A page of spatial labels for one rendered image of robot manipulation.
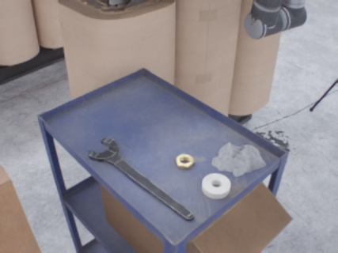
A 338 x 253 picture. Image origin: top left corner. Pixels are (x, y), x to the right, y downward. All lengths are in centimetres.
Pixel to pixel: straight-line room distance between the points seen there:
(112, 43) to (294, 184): 139
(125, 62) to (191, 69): 45
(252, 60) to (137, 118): 112
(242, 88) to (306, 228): 89
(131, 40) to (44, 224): 111
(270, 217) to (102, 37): 86
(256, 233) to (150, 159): 35
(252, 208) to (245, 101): 134
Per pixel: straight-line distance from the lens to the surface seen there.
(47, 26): 318
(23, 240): 117
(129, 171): 99
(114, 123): 117
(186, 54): 176
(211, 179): 96
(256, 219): 103
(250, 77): 222
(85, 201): 144
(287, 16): 154
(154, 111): 121
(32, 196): 222
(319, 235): 208
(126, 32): 140
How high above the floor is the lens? 159
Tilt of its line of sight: 38 degrees down
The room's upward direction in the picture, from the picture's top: 1 degrees clockwise
